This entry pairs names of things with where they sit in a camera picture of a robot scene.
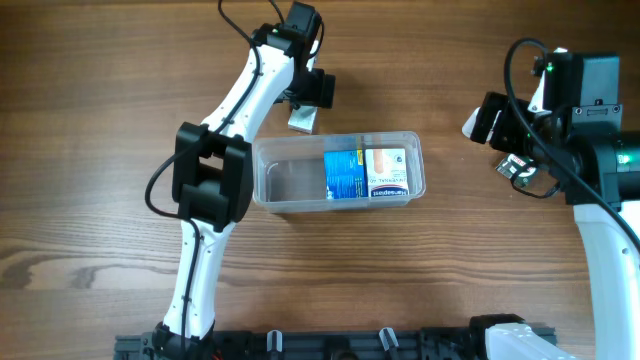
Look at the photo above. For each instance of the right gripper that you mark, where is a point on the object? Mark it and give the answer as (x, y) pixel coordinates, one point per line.
(491, 127)

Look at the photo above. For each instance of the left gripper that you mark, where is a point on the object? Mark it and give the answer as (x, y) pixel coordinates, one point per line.
(314, 88)

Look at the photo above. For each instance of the white Panadol box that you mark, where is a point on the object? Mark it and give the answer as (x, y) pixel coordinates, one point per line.
(303, 119)

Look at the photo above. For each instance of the blue medicine box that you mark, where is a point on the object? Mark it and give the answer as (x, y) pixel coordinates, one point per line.
(345, 173)

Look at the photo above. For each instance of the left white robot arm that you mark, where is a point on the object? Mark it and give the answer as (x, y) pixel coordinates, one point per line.
(213, 181)

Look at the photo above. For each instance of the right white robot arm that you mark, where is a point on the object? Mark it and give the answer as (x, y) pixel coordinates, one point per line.
(571, 128)

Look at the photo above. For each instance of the clear plastic container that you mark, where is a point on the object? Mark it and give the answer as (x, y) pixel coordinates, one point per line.
(290, 176)

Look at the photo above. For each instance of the white Hansaplast box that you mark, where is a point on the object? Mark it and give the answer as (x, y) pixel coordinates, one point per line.
(386, 172)

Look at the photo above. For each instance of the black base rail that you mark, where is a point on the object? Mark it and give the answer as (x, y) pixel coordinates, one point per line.
(426, 343)

